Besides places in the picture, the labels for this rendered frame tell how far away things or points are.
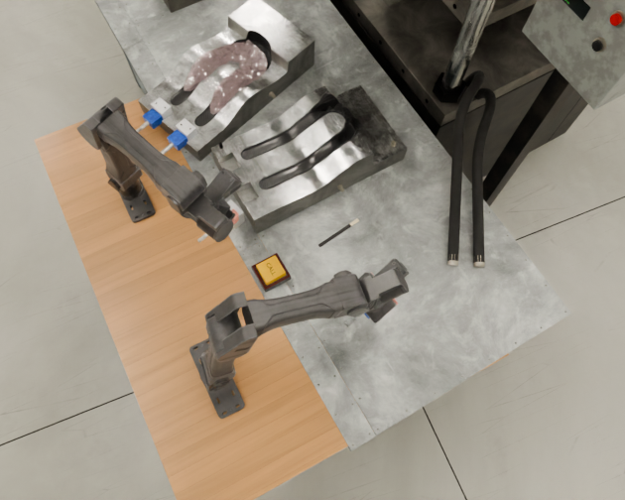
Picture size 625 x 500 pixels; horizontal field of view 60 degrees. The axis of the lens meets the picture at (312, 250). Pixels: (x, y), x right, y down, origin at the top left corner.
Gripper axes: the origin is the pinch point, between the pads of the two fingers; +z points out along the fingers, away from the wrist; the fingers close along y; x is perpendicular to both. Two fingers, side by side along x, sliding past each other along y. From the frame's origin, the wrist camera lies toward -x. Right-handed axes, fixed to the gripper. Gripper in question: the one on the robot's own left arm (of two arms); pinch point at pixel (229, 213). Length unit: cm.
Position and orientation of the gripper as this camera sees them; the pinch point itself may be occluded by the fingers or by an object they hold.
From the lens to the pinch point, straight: 140.8
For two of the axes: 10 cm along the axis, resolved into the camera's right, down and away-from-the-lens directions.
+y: -6.9, -6.8, 2.5
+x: -6.5, 7.3, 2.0
